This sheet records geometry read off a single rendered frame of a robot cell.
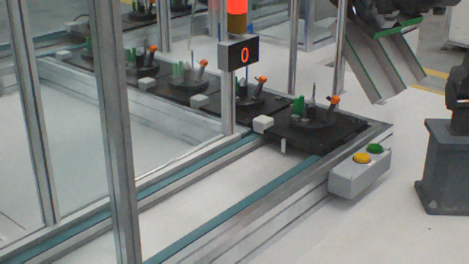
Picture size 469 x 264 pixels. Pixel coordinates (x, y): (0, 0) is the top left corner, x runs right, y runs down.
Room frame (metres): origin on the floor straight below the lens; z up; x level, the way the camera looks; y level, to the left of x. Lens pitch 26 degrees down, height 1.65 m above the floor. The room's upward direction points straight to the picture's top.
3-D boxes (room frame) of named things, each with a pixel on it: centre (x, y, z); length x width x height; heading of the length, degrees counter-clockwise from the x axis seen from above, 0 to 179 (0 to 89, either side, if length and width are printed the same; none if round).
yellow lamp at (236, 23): (1.43, 0.00, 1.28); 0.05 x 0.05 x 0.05
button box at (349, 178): (1.29, -0.32, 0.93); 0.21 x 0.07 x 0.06; 139
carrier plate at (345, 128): (1.50, -0.22, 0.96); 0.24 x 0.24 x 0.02; 49
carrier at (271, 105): (1.66, -0.02, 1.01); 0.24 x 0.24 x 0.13; 49
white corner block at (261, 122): (1.49, -0.08, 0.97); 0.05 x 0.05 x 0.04; 49
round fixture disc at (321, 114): (1.50, -0.22, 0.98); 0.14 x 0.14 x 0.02
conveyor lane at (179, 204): (1.29, 0.00, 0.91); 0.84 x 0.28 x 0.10; 139
